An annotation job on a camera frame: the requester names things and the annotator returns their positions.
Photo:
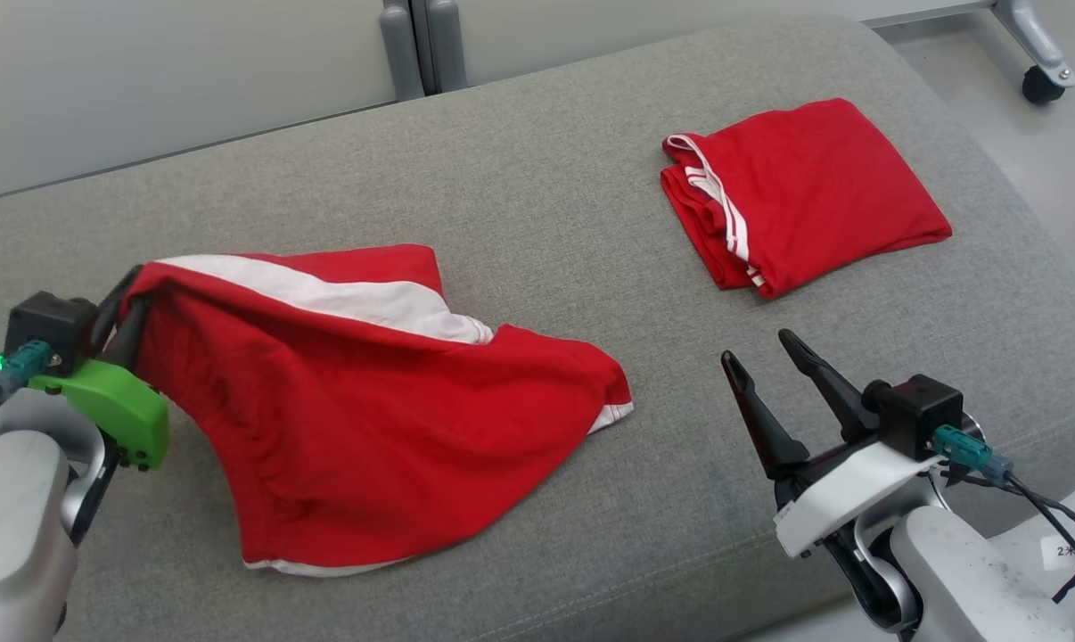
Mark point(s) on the grey partition connector post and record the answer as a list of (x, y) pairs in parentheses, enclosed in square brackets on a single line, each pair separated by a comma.
[(399, 53)]

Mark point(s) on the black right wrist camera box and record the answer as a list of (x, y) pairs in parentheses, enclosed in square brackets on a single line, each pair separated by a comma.
[(916, 415)]

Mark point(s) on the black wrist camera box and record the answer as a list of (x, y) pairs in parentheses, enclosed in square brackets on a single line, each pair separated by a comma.
[(52, 330), (916, 415)]

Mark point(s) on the red shorts with white stripe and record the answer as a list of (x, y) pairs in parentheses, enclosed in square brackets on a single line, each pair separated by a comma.
[(341, 428)]

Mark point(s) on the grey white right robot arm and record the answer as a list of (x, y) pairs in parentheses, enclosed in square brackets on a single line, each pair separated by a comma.
[(965, 580)]

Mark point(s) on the red Bulls 23 jersey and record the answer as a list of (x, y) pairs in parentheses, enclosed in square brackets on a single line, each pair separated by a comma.
[(823, 196)]

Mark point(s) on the grey metal stand leg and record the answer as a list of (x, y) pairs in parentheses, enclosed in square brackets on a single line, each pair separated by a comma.
[(1032, 36)]

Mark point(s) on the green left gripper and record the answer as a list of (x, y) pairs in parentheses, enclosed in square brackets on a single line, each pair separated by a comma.
[(127, 410)]

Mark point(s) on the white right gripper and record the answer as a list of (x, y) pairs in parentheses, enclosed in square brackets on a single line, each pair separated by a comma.
[(849, 495)]

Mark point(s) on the black caster wheel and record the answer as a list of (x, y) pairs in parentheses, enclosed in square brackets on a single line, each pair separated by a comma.
[(1041, 86)]

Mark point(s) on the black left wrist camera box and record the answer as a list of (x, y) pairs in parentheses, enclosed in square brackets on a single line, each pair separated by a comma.
[(52, 330)]

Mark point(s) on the grey fabric sofa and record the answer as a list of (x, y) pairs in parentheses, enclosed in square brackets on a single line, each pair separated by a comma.
[(546, 223)]

